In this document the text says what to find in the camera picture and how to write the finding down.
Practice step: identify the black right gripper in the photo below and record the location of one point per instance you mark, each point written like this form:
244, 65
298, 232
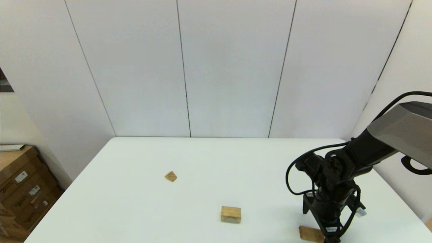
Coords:
332, 212

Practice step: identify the rectangular wooden building block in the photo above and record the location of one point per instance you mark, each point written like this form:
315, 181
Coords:
308, 233

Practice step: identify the arched wooden building block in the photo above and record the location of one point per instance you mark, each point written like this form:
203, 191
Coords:
231, 212

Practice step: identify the triangular wooden building block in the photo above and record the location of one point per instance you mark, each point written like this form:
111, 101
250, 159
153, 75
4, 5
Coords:
171, 176

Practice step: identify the brown labelled cardboard box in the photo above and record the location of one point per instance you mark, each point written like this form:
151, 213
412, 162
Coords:
42, 211
13, 175
28, 197

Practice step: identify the white flat board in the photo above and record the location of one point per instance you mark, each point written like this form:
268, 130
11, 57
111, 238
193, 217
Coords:
11, 147

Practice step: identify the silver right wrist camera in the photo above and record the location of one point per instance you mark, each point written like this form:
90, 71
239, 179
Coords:
305, 202

